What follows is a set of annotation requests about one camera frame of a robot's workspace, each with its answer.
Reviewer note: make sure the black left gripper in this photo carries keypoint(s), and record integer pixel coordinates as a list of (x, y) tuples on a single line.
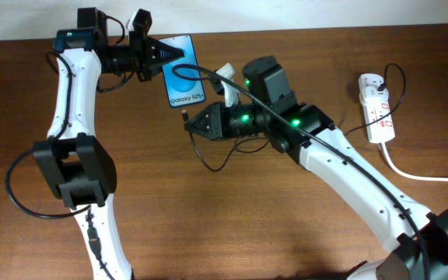
[(143, 51)]

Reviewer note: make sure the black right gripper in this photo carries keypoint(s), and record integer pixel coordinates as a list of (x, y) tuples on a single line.
[(218, 123)]

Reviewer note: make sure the blue Galaxy smartphone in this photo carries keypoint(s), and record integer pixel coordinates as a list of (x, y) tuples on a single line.
[(183, 92)]

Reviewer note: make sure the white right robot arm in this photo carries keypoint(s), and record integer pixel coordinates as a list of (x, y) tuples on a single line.
[(415, 238)]

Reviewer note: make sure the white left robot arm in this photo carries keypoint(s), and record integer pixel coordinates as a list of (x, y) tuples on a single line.
[(76, 167)]

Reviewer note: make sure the white charger plug adapter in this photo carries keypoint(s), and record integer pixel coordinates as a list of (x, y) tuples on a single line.
[(371, 86)]

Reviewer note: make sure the white power strip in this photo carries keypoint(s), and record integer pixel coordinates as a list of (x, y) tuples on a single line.
[(379, 125)]

